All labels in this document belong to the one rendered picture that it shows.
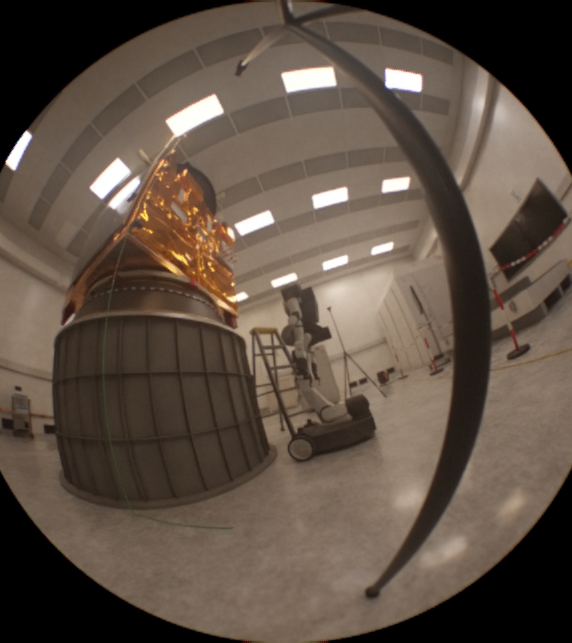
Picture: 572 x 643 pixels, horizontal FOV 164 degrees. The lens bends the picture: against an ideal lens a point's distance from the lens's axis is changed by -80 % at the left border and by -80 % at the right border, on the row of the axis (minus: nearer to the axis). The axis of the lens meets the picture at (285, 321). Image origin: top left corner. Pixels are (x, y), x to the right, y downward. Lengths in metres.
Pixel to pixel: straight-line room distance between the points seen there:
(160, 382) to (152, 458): 0.46
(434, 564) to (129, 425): 1.35
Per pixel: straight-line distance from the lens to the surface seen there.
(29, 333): 6.82
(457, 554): 0.61
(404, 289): 6.35
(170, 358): 1.32
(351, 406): 1.62
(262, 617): 0.60
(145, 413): 1.25
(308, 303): 1.74
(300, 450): 1.54
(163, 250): 1.93
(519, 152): 6.89
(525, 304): 3.60
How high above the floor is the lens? 0.50
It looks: 21 degrees up
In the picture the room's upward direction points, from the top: 16 degrees counter-clockwise
